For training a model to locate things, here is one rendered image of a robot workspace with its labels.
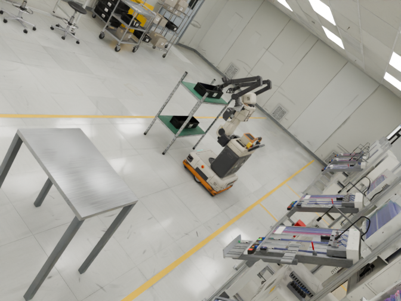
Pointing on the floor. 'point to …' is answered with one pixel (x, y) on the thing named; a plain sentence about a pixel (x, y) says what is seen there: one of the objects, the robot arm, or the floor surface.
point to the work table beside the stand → (72, 186)
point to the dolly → (103, 7)
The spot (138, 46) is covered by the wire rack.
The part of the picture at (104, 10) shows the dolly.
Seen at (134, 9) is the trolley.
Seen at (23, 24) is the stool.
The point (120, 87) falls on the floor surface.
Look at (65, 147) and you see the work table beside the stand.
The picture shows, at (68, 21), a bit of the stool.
